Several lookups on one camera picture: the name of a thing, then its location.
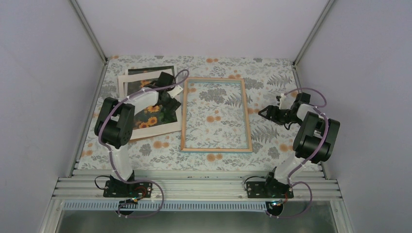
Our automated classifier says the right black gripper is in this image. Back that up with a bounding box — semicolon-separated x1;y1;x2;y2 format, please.
258;105;302;125

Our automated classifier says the white mat sunflower photo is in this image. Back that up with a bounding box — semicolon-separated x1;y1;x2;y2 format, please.
118;69;182;140

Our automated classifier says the teal and wood picture frame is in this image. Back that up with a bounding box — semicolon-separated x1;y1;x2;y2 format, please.
180;77;253;153

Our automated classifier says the sunflower photo print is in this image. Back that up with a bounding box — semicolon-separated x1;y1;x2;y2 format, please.
124;66;176;78

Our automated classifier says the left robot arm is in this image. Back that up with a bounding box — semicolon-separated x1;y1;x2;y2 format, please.
94;69;189;197

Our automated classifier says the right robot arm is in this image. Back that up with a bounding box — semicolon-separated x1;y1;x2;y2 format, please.
258;92;341;198

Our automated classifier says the floral patterned table mat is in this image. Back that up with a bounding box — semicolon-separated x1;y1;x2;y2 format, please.
92;55;298;171

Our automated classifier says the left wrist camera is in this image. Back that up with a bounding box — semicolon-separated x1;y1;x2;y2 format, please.
167;85;183;98

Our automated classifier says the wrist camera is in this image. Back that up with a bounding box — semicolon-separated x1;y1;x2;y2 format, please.
276;93;289;110
167;85;183;98

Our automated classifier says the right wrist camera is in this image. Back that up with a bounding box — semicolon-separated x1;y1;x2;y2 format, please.
276;93;289;110

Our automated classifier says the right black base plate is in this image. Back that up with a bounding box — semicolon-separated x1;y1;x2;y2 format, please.
246;181;294;199

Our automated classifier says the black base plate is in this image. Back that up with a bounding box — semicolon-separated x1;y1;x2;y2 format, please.
103;179;153;199
246;181;294;199

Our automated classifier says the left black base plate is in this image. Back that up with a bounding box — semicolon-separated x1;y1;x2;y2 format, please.
103;179;153;199

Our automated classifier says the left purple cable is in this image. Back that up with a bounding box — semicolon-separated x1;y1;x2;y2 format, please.
93;69;190;219

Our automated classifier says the aluminium rail base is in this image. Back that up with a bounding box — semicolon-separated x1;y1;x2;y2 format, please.
52;170;343;201

